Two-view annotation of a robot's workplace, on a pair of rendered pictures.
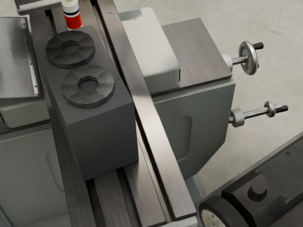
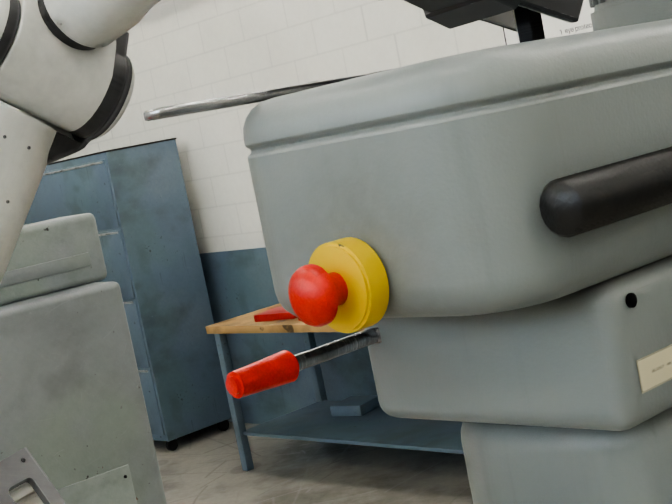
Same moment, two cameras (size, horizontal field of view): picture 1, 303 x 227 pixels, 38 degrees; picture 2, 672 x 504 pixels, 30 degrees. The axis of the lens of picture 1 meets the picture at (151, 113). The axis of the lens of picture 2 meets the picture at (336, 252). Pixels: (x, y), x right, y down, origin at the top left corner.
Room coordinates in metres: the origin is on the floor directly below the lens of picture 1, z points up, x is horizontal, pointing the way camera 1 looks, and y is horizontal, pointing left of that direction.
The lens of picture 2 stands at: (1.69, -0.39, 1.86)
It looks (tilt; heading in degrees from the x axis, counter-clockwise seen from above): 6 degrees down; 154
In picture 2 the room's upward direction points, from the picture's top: 11 degrees counter-clockwise
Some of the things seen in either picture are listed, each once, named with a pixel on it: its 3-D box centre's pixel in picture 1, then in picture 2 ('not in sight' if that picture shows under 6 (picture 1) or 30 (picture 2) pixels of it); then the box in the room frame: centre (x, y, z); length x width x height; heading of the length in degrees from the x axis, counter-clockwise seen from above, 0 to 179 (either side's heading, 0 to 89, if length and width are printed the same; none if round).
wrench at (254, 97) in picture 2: not in sight; (284, 92); (0.84, 0.01, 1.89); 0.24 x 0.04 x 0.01; 106
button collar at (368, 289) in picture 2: not in sight; (347, 285); (0.97, -0.03, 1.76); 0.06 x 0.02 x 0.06; 15
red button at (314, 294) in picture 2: not in sight; (320, 293); (0.97, -0.06, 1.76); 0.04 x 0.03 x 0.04; 15
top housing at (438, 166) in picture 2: not in sight; (563, 149); (0.90, 0.20, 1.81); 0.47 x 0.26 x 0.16; 105
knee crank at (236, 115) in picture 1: (258, 112); not in sight; (0.91, -0.36, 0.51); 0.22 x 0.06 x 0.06; 105
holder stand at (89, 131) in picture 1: (86, 100); not in sight; (0.55, 0.12, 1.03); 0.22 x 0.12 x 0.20; 22
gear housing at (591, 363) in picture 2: not in sight; (614, 305); (0.90, 0.23, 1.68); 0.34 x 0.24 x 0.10; 105
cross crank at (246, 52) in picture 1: (238, 60); not in sight; (1.04, -0.30, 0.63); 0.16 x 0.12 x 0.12; 105
